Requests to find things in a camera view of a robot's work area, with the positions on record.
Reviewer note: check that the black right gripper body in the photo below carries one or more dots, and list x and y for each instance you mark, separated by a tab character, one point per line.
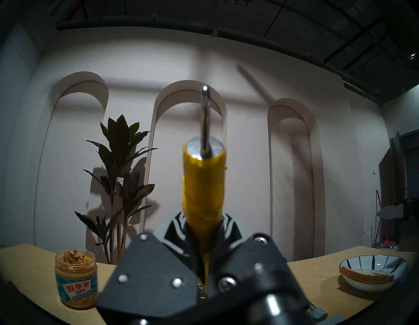
413	209

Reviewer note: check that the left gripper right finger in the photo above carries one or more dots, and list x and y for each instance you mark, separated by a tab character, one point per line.
255	272

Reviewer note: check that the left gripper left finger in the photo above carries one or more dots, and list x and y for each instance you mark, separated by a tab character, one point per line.
147	272

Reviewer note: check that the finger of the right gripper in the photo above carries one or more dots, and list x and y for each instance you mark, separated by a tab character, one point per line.
391	212

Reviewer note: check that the blue striped white bowl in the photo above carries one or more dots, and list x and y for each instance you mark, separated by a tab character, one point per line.
373	262

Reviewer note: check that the white bread slice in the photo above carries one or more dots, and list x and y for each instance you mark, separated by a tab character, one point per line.
363	276

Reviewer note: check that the open peanut butter jar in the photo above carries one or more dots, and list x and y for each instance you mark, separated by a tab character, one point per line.
76	281

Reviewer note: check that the dark wooden door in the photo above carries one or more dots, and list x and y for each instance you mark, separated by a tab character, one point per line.
397	170

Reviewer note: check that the tall potted leafy plant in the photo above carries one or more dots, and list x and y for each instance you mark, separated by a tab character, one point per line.
118	147

